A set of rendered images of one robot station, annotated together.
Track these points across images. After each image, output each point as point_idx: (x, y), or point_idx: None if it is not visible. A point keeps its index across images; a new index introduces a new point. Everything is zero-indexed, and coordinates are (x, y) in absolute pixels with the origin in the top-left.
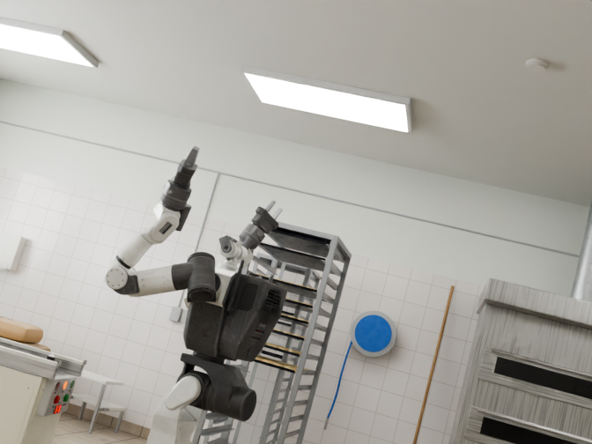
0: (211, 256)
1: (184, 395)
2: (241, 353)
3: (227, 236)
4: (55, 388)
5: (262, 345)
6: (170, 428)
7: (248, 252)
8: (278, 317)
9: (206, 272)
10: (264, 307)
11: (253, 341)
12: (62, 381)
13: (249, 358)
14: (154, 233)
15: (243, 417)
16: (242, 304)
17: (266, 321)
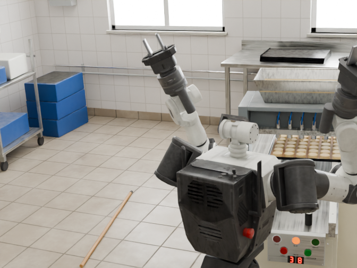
0: (175, 141)
1: None
2: (202, 248)
3: (221, 115)
4: (272, 240)
5: (237, 247)
6: None
7: (336, 123)
8: (232, 217)
9: (163, 158)
10: (189, 202)
11: (210, 237)
12: (285, 235)
13: (226, 257)
14: (171, 117)
15: None
16: (189, 194)
17: (209, 218)
